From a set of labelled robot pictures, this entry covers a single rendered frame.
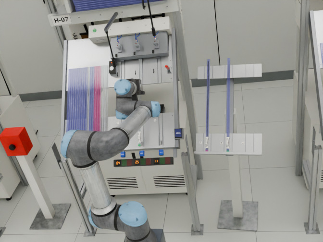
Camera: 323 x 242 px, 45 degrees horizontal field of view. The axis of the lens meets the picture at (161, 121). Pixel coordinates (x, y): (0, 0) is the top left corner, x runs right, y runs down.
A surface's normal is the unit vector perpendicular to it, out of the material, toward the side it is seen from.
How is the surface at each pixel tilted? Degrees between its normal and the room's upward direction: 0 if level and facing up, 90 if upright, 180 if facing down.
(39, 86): 90
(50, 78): 90
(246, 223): 0
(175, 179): 90
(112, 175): 90
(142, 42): 43
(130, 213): 8
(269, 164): 0
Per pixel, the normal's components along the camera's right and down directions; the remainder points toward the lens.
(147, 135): -0.20, -0.22
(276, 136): -0.16, -0.82
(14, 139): -0.12, 0.56
